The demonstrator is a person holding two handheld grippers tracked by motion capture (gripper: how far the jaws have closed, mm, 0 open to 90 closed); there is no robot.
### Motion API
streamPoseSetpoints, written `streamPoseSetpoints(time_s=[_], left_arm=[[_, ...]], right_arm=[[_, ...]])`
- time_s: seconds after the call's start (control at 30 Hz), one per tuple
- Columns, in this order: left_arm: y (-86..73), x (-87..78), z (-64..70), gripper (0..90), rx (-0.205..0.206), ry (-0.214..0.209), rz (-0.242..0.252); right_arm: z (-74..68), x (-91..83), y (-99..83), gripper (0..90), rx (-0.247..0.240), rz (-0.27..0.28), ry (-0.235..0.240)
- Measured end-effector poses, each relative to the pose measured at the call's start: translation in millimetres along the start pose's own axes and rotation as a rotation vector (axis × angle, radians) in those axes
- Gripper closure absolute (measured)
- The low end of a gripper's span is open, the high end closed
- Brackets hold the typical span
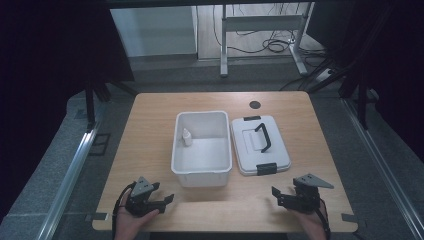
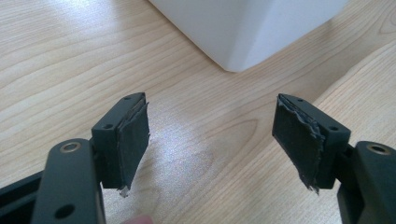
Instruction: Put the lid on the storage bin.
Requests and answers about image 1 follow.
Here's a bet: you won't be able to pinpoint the white metal desk frame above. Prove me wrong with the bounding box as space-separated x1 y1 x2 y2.
219 2 315 79

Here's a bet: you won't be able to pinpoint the black tripod stand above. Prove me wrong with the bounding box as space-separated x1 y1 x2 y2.
83 75 138 132

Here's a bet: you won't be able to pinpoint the white plastic storage box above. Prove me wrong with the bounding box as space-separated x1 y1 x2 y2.
170 110 234 188

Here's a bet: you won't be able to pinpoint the person's right hand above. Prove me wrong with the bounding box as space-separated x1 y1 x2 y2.
290 199 330 240

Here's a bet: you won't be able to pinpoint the person's left hand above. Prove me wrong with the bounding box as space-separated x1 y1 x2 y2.
114 192 161 240

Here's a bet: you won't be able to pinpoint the white lid with black handle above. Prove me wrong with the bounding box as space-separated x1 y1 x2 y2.
229 114 292 177

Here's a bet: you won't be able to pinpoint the small white bottle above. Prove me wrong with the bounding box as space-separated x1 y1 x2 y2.
181 127 194 147

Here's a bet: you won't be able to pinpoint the aluminium floor rail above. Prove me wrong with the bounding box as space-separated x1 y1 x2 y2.
35 122 102 240
341 97 424 240

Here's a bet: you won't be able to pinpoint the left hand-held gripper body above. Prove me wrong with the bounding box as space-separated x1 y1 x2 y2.
124 176 168 219

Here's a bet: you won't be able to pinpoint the black floor hatch frame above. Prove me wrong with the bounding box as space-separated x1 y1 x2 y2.
88 132 112 157

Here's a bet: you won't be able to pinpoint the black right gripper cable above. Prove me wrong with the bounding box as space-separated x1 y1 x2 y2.
315 198 332 240

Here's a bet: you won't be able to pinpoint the black metal stand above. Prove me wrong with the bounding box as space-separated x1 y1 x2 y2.
305 3 395 132

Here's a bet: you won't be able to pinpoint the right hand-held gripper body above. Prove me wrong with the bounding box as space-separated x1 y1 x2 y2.
277 173 335 213

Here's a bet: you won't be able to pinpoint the dark curtain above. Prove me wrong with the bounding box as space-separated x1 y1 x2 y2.
0 0 136 224
306 0 424 164

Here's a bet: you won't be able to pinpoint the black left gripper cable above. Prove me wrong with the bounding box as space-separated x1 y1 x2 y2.
111 181 138 240

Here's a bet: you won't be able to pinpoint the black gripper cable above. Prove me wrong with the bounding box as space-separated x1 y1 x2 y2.
111 181 138 240
315 198 332 240

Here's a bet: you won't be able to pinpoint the black floor cables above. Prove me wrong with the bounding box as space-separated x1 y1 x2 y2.
211 3 334 92

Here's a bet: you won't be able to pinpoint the white cabinet panel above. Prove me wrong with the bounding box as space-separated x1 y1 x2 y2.
110 5 198 58

